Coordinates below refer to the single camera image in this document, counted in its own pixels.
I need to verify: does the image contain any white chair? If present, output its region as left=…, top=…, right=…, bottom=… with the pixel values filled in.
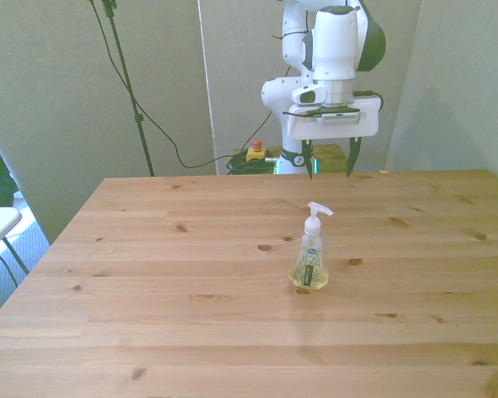
left=0, top=206, right=31, bottom=291

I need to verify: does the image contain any black hanging cable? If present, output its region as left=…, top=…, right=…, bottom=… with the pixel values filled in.
left=85, top=0, right=275, bottom=169

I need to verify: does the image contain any coiled black cable bundle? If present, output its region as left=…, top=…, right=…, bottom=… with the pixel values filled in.
left=226, top=152, right=281, bottom=176

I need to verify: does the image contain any yellow emergency stop button box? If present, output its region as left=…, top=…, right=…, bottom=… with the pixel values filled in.
left=246, top=139, right=267, bottom=163

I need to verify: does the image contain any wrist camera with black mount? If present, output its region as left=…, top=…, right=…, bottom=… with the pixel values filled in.
left=281, top=84, right=385, bottom=124

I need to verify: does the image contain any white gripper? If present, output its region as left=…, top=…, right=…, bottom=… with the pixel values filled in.
left=286, top=97, right=379, bottom=180

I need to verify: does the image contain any green tripod stand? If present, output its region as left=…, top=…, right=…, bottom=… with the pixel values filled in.
left=100, top=0, right=156, bottom=177

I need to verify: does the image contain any clear pump sanitizer bottle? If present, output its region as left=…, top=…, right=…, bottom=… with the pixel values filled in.
left=288, top=201, right=334, bottom=290

